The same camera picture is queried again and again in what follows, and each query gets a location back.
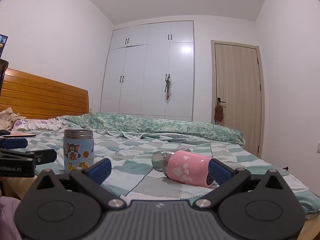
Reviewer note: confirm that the checkered bedsheet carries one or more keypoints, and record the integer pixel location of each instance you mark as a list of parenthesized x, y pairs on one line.
[(150, 160)]

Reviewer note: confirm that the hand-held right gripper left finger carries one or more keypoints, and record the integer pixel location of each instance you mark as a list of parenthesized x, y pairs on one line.
[(98, 172)]

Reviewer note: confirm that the black chair back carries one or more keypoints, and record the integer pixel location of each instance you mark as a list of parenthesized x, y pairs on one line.
[(3, 72)]

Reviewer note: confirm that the wooden bed headboard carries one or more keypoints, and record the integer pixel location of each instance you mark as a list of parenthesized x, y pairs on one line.
[(42, 92)]

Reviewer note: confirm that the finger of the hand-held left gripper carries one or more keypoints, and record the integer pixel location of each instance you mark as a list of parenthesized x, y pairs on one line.
[(15, 143), (46, 156)]

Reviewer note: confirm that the green floral quilt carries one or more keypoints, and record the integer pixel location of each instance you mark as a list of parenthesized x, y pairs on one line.
[(150, 125)]

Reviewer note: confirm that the purple floral pillow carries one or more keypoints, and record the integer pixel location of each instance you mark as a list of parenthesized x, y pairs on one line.
[(35, 123)]

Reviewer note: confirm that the blue cartoon cup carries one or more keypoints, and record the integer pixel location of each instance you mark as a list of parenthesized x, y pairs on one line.
[(78, 152)]

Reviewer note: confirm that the black computer mouse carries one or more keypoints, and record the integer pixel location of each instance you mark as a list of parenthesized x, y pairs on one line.
[(4, 132)]

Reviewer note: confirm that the wall socket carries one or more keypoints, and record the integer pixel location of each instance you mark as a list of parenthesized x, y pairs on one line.
[(318, 146)]

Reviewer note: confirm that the green hanging ornament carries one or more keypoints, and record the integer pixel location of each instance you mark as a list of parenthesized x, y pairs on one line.
[(167, 86)]

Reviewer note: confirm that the purple clothing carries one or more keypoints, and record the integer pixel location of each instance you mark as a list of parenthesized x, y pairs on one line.
[(7, 217)]

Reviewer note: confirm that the white wardrobe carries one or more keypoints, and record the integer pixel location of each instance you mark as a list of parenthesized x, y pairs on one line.
[(150, 75)]

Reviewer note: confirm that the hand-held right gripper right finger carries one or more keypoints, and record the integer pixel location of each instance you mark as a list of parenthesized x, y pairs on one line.
[(220, 172)]

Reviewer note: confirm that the wall screen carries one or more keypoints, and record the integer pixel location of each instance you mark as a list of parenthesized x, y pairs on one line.
[(3, 45)]

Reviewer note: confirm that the pink cup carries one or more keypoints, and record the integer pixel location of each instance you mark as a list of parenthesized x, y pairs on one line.
[(188, 167)]

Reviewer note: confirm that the black smartphone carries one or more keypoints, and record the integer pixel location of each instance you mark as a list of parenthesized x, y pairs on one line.
[(18, 135)]

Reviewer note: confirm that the beige wooden door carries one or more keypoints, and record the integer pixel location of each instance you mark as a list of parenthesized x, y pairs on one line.
[(237, 92)]

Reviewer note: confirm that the beige crumpled cloth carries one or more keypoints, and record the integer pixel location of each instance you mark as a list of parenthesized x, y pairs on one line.
[(8, 118)]

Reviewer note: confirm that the brown plush pendant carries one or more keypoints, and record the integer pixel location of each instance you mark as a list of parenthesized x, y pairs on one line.
[(219, 112)]

